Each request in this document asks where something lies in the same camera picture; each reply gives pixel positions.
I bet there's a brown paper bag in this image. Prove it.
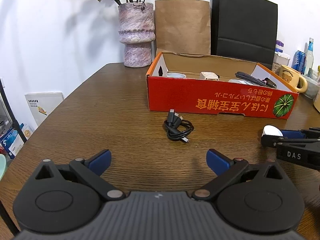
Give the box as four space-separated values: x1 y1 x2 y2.
154 0 211 55

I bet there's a black light stand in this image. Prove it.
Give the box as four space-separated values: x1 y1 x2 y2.
0 76 28 143

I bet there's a grey braided cable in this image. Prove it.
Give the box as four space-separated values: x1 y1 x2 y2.
235 71 267 87

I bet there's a clear purple-lidded food container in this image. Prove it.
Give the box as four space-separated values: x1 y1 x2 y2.
272 40 291 75

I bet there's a green plastic bucket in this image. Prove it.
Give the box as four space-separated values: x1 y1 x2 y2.
0 154 7 180

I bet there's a blue and white bag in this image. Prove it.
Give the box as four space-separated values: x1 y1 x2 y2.
0 127 25 158

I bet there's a clear glass bottle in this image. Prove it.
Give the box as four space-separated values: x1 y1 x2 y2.
304 38 315 75

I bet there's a white and orange bag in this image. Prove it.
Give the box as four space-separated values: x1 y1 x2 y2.
20 124 35 138

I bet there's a white flat box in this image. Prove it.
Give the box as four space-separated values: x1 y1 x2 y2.
24 92 64 128

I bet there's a black usb cable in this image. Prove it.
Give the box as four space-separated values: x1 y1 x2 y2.
164 109 195 144

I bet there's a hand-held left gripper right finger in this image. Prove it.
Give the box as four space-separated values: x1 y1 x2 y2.
192 149 285 202

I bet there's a beige thermos jug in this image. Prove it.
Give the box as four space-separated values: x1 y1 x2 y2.
312 96 320 119

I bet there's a clear plastic cup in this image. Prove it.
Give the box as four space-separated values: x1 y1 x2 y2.
301 74 320 99

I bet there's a blue drink can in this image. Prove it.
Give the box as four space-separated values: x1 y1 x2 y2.
292 51 307 74

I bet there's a black paper bag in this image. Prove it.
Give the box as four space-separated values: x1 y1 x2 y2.
211 0 278 70

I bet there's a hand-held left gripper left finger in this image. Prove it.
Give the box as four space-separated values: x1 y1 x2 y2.
35 149 126 202

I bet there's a red cardboard box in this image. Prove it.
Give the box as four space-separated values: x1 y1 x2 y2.
146 52 300 120

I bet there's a pink marbled vase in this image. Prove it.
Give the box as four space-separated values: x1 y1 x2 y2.
118 2 156 68

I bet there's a white and yellow charger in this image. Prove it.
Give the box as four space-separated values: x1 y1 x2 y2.
199 71 220 81

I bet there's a yellow bear mug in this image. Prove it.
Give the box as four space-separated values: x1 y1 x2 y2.
279 64 308 93

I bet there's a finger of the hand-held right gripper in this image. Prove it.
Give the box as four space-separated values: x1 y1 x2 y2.
261 134 320 153
279 127 320 140

